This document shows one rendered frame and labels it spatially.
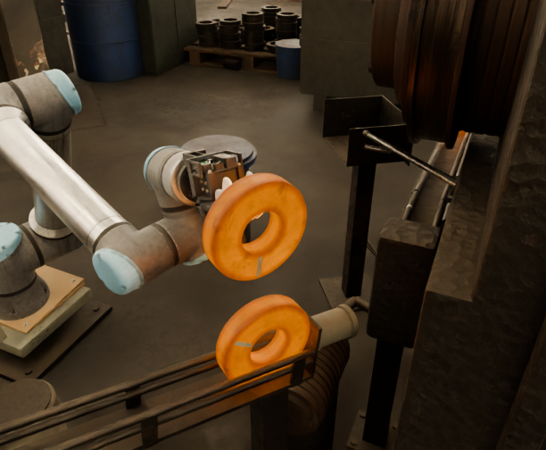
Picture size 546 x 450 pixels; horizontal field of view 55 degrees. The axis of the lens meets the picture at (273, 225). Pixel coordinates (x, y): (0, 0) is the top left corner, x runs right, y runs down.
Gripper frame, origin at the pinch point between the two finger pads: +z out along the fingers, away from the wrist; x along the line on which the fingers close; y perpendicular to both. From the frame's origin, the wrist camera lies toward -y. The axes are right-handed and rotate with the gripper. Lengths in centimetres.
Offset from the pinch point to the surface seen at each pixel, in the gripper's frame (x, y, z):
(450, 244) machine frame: 24.0, -8.4, 12.3
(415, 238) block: 29.2, -12.3, -0.2
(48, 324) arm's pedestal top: -26, -53, -109
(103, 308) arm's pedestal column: -7, -59, -122
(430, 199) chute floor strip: 63, -19, -29
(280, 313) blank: 1.9, -16.1, -0.5
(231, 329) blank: -5.5, -16.3, -2.2
